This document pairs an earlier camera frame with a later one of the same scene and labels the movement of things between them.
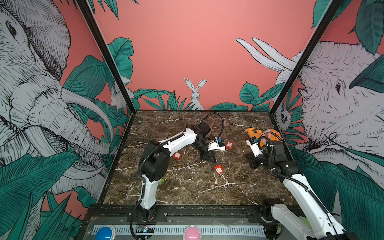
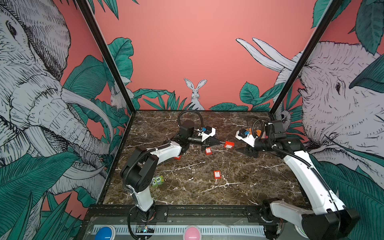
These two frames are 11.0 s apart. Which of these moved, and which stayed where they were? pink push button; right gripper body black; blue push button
Moved: right gripper body black
Stayed: blue push button; pink push button
